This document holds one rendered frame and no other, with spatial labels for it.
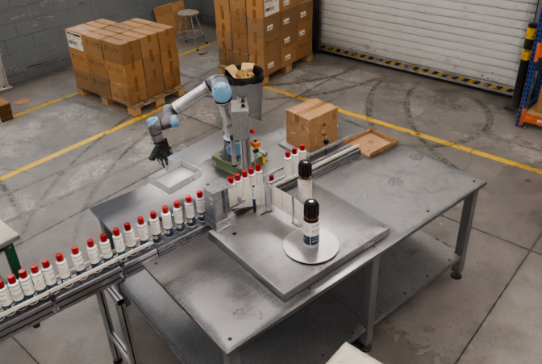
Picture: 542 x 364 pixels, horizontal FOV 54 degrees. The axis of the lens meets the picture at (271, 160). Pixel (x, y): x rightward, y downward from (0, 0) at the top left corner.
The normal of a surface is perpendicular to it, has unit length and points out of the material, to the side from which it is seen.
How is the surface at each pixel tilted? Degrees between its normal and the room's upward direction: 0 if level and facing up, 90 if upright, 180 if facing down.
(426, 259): 1
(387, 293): 1
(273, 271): 0
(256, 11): 91
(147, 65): 90
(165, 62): 90
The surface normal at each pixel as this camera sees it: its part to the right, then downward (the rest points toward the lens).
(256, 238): -0.04, -0.86
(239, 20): -0.61, 0.40
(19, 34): 0.76, 0.31
